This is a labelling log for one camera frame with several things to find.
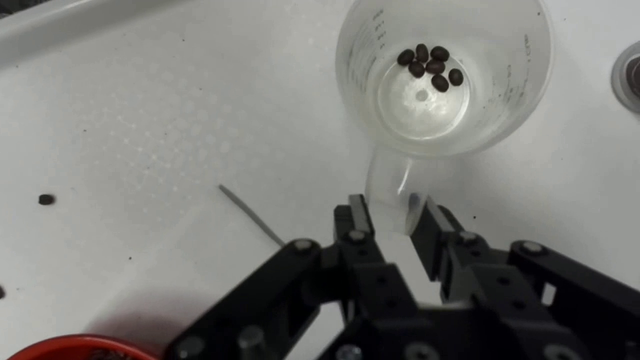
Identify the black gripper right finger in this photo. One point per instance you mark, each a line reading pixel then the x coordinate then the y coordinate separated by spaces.
pixel 466 272

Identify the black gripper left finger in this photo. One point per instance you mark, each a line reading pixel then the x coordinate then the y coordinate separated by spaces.
pixel 356 266

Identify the clear plastic measuring jug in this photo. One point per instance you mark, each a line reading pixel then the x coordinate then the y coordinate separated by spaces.
pixel 510 101

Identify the small coffee bean cluster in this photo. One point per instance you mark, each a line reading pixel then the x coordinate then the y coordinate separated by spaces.
pixel 436 67

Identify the red plastic bowl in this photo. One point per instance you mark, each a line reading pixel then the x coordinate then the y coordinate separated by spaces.
pixel 80 349

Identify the white plastic tray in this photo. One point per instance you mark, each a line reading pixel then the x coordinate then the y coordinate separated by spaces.
pixel 167 132

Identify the loose coffee bean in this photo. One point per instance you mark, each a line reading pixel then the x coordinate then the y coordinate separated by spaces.
pixel 47 198

